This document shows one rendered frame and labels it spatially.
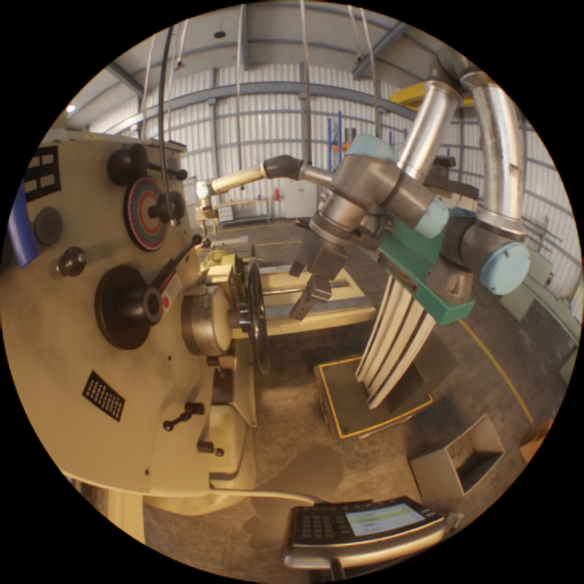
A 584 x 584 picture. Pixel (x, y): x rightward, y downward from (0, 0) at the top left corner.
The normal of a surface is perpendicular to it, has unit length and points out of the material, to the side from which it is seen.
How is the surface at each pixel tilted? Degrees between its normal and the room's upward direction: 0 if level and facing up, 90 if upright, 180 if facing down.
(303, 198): 90
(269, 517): 0
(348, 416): 0
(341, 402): 0
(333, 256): 97
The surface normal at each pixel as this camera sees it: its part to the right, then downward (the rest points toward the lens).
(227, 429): -0.02, -0.82
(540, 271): -0.99, 0.11
